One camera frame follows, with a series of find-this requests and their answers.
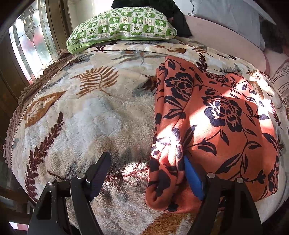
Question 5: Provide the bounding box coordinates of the pink bedsheet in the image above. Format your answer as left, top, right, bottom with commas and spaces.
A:
175, 14, 270, 75

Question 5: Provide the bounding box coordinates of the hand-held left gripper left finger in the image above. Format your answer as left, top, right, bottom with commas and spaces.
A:
27, 152, 111, 235

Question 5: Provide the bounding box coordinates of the dark fuzzy object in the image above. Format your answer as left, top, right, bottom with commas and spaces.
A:
260, 19, 289, 55

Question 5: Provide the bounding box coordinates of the grey pillow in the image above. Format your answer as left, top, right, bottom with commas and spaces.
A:
188, 0, 277, 50

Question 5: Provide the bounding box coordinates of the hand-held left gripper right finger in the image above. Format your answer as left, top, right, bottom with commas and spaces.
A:
184, 155, 263, 235

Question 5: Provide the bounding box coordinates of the patterned glass window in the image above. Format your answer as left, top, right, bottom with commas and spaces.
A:
9, 0, 59, 79

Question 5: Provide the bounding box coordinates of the orange floral cloth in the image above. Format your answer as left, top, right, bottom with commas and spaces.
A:
146, 56, 281, 213

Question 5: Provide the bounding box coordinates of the striped beige pillow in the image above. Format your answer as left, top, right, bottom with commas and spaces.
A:
270, 60, 289, 106

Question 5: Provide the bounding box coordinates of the brown quilted bed cover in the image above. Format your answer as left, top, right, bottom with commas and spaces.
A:
3, 54, 75, 163

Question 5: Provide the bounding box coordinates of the leaf print fleece blanket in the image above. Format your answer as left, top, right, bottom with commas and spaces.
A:
10, 37, 289, 235

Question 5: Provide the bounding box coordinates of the dark cloth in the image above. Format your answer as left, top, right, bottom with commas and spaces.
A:
112, 0, 192, 38

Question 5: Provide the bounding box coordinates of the green patterned pillow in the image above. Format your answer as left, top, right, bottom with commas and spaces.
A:
66, 7, 178, 55

